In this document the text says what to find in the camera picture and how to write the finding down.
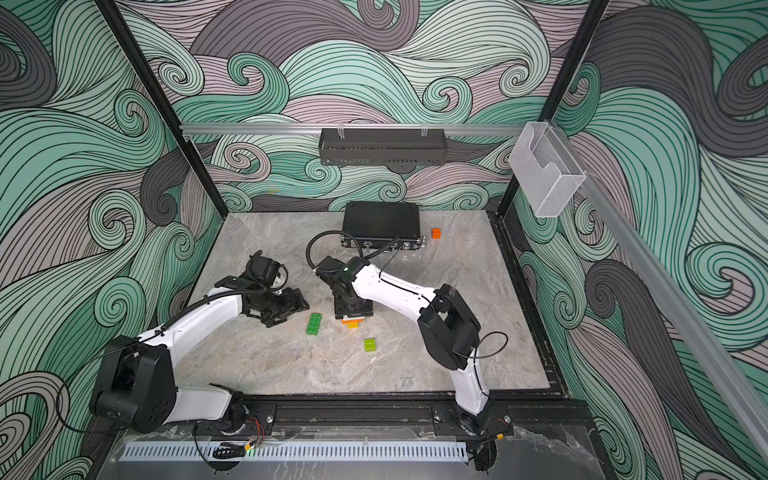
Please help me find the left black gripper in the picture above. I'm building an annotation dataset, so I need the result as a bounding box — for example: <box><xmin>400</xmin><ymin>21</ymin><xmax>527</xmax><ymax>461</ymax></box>
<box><xmin>253</xmin><ymin>288</ymin><xmax>310</xmax><ymax>326</ymax></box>

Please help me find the dark green long lego brick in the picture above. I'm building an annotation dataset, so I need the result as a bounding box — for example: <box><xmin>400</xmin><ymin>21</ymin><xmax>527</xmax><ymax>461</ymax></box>
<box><xmin>306</xmin><ymin>313</ymin><xmax>323</xmax><ymax>336</ymax></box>

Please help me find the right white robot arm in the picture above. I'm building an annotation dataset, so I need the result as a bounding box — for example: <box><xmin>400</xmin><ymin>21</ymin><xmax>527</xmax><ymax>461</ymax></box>
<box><xmin>318</xmin><ymin>258</ymin><xmax>489</xmax><ymax>417</ymax></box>

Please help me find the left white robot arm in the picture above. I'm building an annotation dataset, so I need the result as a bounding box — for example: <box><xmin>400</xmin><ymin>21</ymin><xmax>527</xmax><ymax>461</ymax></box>
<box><xmin>89</xmin><ymin>287</ymin><xmax>309</xmax><ymax>435</ymax></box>

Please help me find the black case on table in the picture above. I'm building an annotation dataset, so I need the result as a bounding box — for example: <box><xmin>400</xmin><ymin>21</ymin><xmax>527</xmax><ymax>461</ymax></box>
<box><xmin>341</xmin><ymin>201</ymin><xmax>424</xmax><ymax>250</ymax></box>

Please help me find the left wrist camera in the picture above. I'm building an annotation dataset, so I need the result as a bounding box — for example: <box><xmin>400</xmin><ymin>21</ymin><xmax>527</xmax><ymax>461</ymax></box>
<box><xmin>245</xmin><ymin>250</ymin><xmax>282</xmax><ymax>287</ymax></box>

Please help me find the black wall-mounted tray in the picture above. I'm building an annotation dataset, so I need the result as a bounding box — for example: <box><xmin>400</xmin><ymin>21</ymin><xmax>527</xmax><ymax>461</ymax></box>
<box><xmin>318</xmin><ymin>129</ymin><xmax>448</xmax><ymax>167</ymax></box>

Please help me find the white slotted cable duct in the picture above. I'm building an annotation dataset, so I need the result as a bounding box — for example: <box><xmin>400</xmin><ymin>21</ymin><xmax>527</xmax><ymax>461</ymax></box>
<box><xmin>119</xmin><ymin>440</ymin><xmax>469</xmax><ymax>463</ymax></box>

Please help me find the aluminium wall rail back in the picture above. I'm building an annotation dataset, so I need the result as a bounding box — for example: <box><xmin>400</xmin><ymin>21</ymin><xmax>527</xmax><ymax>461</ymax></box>
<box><xmin>180</xmin><ymin>122</ymin><xmax>524</xmax><ymax>137</ymax></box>

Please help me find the aluminium wall rail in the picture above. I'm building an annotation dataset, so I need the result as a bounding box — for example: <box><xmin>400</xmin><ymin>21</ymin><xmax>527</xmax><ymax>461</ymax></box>
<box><xmin>558</xmin><ymin>133</ymin><xmax>767</xmax><ymax>459</ymax></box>
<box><xmin>180</xmin><ymin>122</ymin><xmax>524</xmax><ymax>137</ymax></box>

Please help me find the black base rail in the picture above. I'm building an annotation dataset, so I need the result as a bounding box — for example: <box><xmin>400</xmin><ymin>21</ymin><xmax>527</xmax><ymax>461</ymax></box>
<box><xmin>113</xmin><ymin>392</ymin><xmax>595</xmax><ymax>439</ymax></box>

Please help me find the clear plastic wall bin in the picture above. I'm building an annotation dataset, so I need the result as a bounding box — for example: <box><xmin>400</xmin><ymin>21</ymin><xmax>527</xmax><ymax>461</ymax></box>
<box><xmin>509</xmin><ymin>122</ymin><xmax>586</xmax><ymax>218</ymax></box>

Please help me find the aluminium wall rail right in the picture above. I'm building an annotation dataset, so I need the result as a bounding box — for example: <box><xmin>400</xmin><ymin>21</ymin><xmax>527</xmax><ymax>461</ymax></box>
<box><xmin>558</xmin><ymin>133</ymin><xmax>767</xmax><ymax>459</ymax></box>

